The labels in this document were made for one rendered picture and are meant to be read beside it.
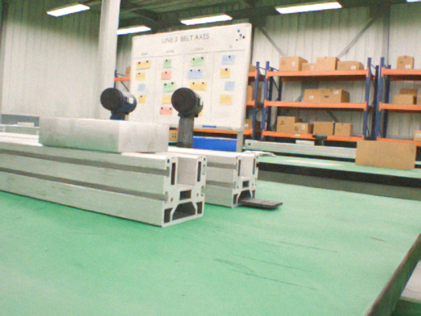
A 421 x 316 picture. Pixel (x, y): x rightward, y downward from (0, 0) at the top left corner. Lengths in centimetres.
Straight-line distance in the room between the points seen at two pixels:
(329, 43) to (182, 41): 797
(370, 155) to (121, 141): 207
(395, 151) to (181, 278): 218
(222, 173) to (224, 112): 317
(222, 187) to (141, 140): 17
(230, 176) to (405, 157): 186
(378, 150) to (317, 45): 956
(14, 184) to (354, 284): 53
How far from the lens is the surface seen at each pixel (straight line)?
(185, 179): 55
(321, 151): 416
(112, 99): 103
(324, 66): 1061
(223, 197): 66
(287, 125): 1090
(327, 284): 35
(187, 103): 90
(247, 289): 32
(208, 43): 404
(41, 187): 64
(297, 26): 1231
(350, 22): 1182
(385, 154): 246
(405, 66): 1024
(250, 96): 1149
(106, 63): 931
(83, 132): 56
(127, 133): 53
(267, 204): 66
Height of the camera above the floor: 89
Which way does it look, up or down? 3 degrees down
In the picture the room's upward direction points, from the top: 4 degrees clockwise
